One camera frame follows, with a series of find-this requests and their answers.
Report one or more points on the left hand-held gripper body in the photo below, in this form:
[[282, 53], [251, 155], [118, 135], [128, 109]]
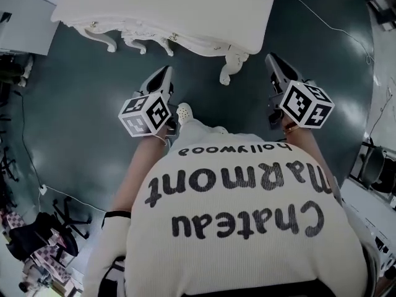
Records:
[[145, 116]]

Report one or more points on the white ornate table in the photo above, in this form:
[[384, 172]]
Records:
[[170, 2]]

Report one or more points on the black metal frame stand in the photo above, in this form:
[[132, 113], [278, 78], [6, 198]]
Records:
[[376, 166]]

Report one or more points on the group of black office chairs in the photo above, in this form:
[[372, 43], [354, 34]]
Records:
[[40, 237]]

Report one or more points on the person's left white perforated shoe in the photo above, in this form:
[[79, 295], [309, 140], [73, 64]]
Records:
[[185, 111]]

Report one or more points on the pink checkered tablecloth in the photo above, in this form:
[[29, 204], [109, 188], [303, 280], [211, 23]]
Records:
[[58, 277]]

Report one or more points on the light grey trousers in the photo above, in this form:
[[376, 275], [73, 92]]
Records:
[[201, 131]]

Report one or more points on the person's right white perforated shoe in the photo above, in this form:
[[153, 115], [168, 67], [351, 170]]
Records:
[[222, 130]]

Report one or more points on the person's white perforated shoe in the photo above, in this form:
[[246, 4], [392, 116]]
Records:
[[185, 111], [222, 130]]

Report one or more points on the white power strip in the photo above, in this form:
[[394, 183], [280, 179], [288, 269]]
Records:
[[42, 190]]

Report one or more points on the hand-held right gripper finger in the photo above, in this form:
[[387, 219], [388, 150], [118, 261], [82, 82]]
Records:
[[286, 71], [271, 70]]

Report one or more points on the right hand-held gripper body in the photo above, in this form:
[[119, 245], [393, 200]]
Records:
[[306, 104]]

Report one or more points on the person's left forearm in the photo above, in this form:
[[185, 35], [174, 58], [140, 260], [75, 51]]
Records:
[[136, 172]]

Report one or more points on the cream knit printed shirt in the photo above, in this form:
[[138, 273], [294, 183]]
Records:
[[232, 258]]

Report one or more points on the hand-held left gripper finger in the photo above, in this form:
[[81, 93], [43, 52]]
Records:
[[170, 82], [145, 85]]

